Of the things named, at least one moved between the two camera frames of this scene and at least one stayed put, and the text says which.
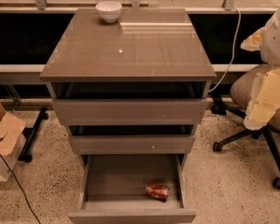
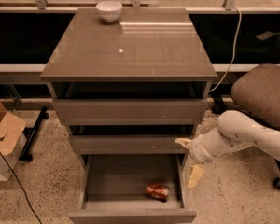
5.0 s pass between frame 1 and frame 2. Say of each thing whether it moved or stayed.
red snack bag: stayed
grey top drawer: stayed
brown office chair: stayed
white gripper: moved
